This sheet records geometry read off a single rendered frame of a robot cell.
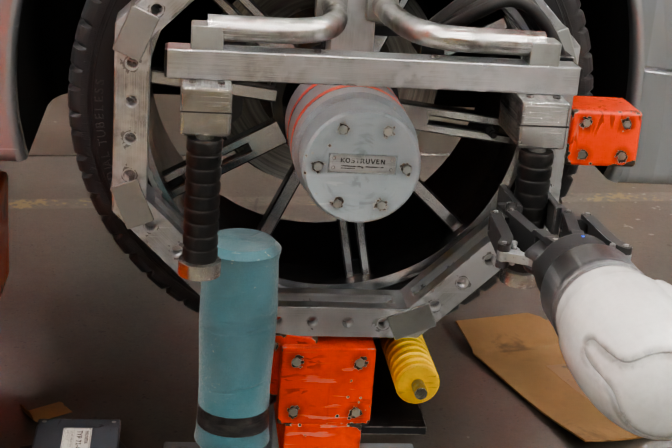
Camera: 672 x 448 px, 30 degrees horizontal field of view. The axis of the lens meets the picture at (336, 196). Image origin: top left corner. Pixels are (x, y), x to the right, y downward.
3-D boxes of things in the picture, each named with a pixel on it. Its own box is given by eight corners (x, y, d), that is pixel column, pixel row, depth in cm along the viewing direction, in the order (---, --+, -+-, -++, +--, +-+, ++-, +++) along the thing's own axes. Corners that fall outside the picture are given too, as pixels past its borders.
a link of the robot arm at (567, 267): (648, 361, 109) (626, 331, 115) (665, 265, 106) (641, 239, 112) (547, 360, 108) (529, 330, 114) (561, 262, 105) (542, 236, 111)
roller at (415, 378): (403, 316, 187) (407, 280, 185) (441, 414, 160) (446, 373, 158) (365, 315, 187) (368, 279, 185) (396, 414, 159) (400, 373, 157)
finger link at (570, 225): (573, 241, 117) (588, 242, 117) (562, 202, 128) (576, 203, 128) (568, 279, 119) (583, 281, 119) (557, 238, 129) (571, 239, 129)
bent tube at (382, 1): (513, 28, 146) (524, -63, 143) (559, 68, 128) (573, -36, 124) (363, 21, 144) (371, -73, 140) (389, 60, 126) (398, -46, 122)
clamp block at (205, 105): (228, 113, 132) (230, 63, 130) (231, 138, 123) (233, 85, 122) (179, 111, 131) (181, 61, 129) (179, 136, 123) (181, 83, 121)
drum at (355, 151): (391, 170, 157) (401, 60, 152) (421, 232, 137) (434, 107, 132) (278, 166, 155) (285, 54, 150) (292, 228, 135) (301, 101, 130)
